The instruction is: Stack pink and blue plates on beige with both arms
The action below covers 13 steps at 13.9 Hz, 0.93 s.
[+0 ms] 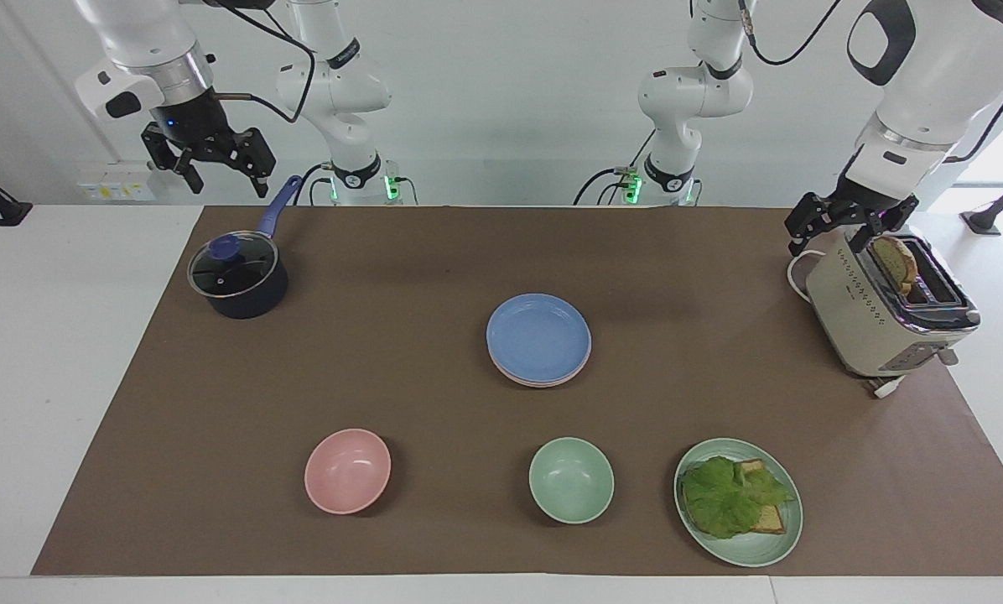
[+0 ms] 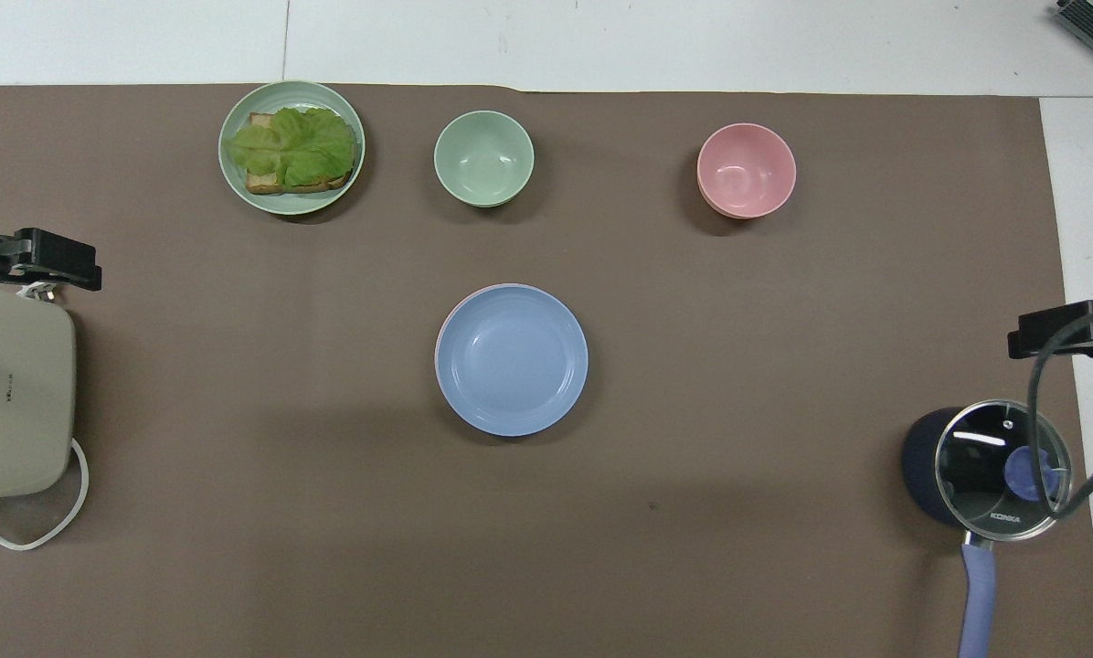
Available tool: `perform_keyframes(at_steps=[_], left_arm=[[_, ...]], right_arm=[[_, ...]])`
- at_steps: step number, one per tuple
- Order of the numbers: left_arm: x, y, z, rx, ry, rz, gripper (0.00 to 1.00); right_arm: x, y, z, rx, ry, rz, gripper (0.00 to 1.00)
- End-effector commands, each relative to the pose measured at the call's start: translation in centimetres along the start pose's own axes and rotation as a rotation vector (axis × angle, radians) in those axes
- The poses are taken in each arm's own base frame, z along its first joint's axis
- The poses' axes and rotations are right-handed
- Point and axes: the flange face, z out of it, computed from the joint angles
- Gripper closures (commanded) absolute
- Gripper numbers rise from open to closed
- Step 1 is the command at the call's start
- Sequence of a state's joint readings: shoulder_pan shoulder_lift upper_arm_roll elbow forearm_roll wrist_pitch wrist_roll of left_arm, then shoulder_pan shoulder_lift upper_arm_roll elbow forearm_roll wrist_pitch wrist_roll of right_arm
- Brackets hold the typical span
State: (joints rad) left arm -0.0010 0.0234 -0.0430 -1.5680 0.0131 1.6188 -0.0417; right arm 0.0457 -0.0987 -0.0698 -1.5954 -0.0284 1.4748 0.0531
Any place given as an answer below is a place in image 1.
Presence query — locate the glass lid with blue knob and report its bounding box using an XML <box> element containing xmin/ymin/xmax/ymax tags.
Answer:
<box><xmin>188</xmin><ymin>232</ymin><xmax>279</xmax><ymax>299</ymax></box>

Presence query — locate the green bowl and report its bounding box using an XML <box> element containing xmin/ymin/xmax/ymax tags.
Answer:
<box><xmin>528</xmin><ymin>437</ymin><xmax>616</xmax><ymax>525</ymax></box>

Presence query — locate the toast slice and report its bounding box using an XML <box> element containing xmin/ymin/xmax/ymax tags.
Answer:
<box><xmin>871</xmin><ymin>236</ymin><xmax>919</xmax><ymax>296</ymax></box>
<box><xmin>738</xmin><ymin>458</ymin><xmax>788</xmax><ymax>535</ymax></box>

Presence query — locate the pink plate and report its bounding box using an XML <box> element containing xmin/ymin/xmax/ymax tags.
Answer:
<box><xmin>489</xmin><ymin>357</ymin><xmax>592</xmax><ymax>387</ymax></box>

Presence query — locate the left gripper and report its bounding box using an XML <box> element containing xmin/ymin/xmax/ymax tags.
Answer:
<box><xmin>784</xmin><ymin>172</ymin><xmax>921</xmax><ymax>257</ymax></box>

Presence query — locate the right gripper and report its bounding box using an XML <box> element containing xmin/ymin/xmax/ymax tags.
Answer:
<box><xmin>140</xmin><ymin>87</ymin><xmax>278</xmax><ymax>200</ymax></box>

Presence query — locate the white wall socket strip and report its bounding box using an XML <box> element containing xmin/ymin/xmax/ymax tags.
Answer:
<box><xmin>77</xmin><ymin>166</ymin><xmax>155</xmax><ymax>203</ymax></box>

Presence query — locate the beige toaster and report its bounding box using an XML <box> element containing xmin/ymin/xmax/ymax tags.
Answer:
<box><xmin>804</xmin><ymin>226</ymin><xmax>982</xmax><ymax>379</ymax></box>

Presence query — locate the green plate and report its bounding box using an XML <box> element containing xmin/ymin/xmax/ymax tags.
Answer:
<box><xmin>673</xmin><ymin>438</ymin><xmax>804</xmax><ymax>568</ymax></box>

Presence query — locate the dark blue saucepan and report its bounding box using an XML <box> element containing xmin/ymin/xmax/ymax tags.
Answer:
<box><xmin>188</xmin><ymin>174</ymin><xmax>304</xmax><ymax>320</ymax></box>

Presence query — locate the blue plate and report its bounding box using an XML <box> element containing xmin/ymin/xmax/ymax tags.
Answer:
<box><xmin>486</xmin><ymin>293</ymin><xmax>593</xmax><ymax>383</ymax></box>

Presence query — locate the green lettuce leaf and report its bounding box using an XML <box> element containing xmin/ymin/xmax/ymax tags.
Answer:
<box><xmin>679</xmin><ymin>456</ymin><xmax>796</xmax><ymax>539</ymax></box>

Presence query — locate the pink bowl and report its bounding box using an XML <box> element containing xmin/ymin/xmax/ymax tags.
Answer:
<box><xmin>304</xmin><ymin>429</ymin><xmax>392</xmax><ymax>515</ymax></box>

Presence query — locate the black cable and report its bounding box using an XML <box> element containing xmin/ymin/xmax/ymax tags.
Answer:
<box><xmin>294</xmin><ymin>163</ymin><xmax>335</xmax><ymax>207</ymax></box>
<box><xmin>573</xmin><ymin>129</ymin><xmax>657</xmax><ymax>207</ymax></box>
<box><xmin>942</xmin><ymin>65</ymin><xmax>1003</xmax><ymax>165</ymax></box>
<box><xmin>740</xmin><ymin>0</ymin><xmax>844</xmax><ymax>67</ymax></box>
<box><xmin>206</xmin><ymin>0</ymin><xmax>316</xmax><ymax>125</ymax></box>

